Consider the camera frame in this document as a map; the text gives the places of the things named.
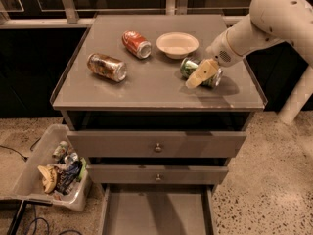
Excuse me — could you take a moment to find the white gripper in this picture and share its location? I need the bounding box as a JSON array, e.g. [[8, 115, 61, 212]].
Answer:
[[186, 28, 243, 89]]

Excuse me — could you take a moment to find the green soda can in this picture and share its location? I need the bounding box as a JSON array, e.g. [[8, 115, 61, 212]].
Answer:
[[180, 58, 223, 88]]

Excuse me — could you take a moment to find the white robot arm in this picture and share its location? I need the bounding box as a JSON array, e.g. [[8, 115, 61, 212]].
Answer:
[[186, 0, 313, 88]]

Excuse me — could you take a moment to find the grey drawer cabinet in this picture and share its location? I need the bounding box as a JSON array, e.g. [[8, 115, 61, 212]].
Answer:
[[49, 14, 269, 235]]

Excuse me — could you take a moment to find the red soda can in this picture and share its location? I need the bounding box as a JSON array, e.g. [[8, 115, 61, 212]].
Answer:
[[121, 30, 152, 59]]

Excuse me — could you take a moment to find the brown orange soda can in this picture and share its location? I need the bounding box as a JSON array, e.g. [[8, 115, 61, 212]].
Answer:
[[87, 53, 127, 82]]

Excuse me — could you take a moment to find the grey top drawer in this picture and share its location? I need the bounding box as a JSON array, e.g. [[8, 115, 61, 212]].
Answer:
[[67, 131, 246, 158]]

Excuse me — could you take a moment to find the grey drawer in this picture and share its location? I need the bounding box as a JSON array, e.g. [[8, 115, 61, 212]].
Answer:
[[87, 164, 228, 185], [99, 184, 218, 235], [67, 131, 246, 158]]

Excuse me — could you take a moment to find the grey middle drawer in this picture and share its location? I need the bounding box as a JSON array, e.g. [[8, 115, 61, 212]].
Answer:
[[87, 164, 228, 185]]

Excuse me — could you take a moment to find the grey bottom drawer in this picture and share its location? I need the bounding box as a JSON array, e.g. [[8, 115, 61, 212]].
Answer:
[[99, 184, 218, 235]]

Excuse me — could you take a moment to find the can in bin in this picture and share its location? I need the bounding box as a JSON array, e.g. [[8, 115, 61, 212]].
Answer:
[[52, 141, 68, 161]]

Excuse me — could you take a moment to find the white paper bowl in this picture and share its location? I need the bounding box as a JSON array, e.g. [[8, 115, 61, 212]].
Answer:
[[156, 32, 199, 59]]

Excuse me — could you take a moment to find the dark blue snack bag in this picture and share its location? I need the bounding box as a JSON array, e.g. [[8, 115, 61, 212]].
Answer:
[[56, 162, 82, 195]]

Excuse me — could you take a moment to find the clear plastic bin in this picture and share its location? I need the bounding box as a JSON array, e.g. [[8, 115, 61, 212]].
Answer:
[[9, 124, 92, 212]]

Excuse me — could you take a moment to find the tan crumpled snack bag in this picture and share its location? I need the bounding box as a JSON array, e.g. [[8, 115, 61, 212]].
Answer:
[[38, 165, 58, 194]]

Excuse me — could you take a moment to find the white post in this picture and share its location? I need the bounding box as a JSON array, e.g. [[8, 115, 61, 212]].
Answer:
[[279, 66, 313, 124]]

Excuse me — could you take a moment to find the black floor cable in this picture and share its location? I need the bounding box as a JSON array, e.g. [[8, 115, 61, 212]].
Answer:
[[0, 137, 42, 163]]

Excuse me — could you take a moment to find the blue floor cable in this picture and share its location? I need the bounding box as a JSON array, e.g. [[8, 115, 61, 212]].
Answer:
[[23, 204, 51, 235]]

